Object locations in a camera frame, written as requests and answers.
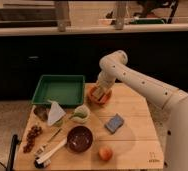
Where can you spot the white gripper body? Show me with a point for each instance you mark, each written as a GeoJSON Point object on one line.
{"type": "Point", "coordinates": [105, 80]}

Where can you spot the tan wooden gripper fingers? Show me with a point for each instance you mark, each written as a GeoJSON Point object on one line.
{"type": "Point", "coordinates": [99, 92]}

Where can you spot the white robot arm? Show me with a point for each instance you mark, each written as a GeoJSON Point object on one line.
{"type": "Point", "coordinates": [169, 98]}

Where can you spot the red orange bowl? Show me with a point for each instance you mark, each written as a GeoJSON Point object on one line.
{"type": "Point", "coordinates": [94, 100]}

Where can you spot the dark maroon bowl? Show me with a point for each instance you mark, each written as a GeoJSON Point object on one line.
{"type": "Point", "coordinates": [79, 139]}

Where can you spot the light green cup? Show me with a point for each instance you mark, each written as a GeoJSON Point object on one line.
{"type": "Point", "coordinates": [80, 114]}

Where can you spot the green plastic tray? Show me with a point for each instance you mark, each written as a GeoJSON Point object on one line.
{"type": "Point", "coordinates": [67, 90]}

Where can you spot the blue sponge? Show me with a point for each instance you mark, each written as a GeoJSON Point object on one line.
{"type": "Point", "coordinates": [114, 123]}

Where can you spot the white paper napkin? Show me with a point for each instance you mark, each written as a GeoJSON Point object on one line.
{"type": "Point", "coordinates": [55, 113]}

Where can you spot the dark brown rock object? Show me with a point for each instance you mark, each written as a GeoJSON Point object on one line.
{"type": "Point", "coordinates": [41, 113]}

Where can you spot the orange fruit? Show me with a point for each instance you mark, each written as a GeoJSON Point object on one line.
{"type": "Point", "coordinates": [105, 153]}

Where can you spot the brown dried grapes bunch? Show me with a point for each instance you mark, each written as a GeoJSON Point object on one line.
{"type": "Point", "coordinates": [34, 132]}

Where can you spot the metal fork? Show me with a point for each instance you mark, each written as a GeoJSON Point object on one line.
{"type": "Point", "coordinates": [43, 147]}

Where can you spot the black clamp stand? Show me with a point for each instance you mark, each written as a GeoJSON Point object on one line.
{"type": "Point", "coordinates": [14, 143]}

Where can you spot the white handled brush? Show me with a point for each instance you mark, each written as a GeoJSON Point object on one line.
{"type": "Point", "coordinates": [44, 161]}

